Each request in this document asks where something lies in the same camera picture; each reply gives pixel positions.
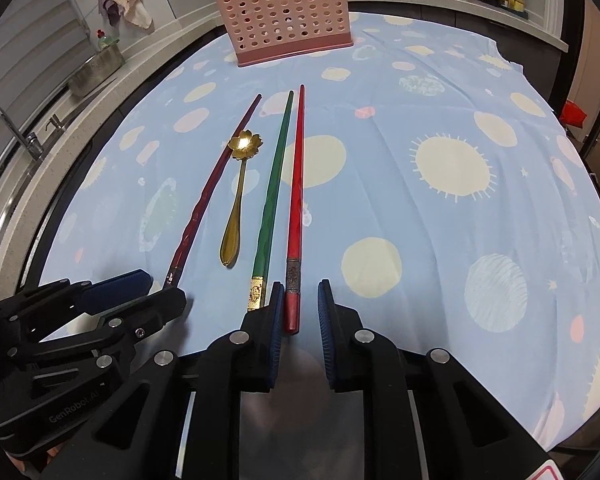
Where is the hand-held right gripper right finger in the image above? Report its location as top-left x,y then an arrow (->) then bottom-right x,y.
317,279 -> 556,480

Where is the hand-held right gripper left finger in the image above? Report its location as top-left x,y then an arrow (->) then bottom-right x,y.
55,281 -> 286,480

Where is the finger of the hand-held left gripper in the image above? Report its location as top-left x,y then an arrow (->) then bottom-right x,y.
30,287 -> 188,376
0,269 -> 153,333

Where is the gold flower spoon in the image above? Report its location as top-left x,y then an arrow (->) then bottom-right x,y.
219,129 -> 264,269

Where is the dark maroon chopstick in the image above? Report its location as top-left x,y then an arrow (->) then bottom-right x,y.
164,93 -> 263,288

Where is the green chopstick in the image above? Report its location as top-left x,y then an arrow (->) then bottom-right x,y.
247,90 -> 296,313

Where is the red chopstick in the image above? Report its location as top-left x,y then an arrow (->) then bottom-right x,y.
283,84 -> 307,335

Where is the pink perforated utensil holder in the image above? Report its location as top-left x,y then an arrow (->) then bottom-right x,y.
210,0 -> 355,67

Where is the blue patterned tablecloth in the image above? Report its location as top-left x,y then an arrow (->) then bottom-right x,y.
27,10 -> 600,453

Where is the chrome kitchen faucet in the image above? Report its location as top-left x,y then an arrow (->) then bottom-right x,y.
0,100 -> 43,161

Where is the metal colander bowl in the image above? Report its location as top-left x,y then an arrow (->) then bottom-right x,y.
67,42 -> 126,98

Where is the green dish soap bottle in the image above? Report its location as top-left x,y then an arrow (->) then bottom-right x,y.
94,27 -> 118,51

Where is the purple hanging cloth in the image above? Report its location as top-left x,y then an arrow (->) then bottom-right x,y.
96,0 -> 123,26

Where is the red bag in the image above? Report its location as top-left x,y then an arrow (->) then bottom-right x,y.
560,100 -> 588,128

